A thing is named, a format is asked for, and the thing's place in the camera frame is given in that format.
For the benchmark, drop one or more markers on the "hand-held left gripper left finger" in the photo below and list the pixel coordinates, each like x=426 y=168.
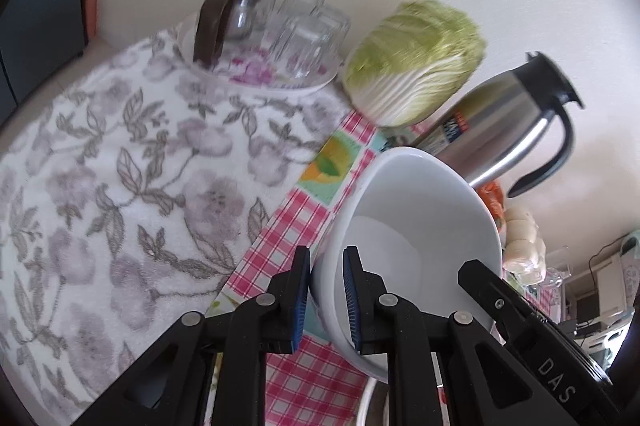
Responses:
x=299 y=301

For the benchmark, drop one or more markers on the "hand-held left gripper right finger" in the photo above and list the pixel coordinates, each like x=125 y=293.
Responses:
x=351 y=301

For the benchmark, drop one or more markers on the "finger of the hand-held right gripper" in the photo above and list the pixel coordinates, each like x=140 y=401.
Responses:
x=487 y=291

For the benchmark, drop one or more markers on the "white ceramic bowl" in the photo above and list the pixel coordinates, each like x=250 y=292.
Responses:
x=415 y=226

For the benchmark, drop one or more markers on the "large stainless steel basin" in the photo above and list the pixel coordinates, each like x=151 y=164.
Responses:
x=367 y=406

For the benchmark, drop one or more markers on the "bag of white buns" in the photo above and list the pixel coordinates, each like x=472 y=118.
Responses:
x=525 y=246

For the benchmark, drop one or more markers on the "clear glass dish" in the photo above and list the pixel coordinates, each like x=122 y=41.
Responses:
x=556 y=273

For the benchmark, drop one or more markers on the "pink checkered tablecloth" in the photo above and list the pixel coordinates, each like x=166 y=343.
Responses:
x=295 y=226

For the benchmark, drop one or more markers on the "orange snack packet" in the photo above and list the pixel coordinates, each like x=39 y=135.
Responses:
x=492 y=203

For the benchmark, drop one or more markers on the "stainless steel thermos jug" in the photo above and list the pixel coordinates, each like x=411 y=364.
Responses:
x=500 y=126

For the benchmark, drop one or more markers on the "white floral towel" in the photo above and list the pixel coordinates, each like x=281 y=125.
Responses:
x=125 y=206

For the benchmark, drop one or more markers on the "white floral tray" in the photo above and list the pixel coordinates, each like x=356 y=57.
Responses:
x=260 y=73

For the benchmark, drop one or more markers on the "napa cabbage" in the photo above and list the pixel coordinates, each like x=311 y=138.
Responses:
x=415 y=61

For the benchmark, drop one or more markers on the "clear drinking glass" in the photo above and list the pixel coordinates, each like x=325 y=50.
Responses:
x=267 y=1
x=336 y=28
x=302 y=48
x=300 y=3

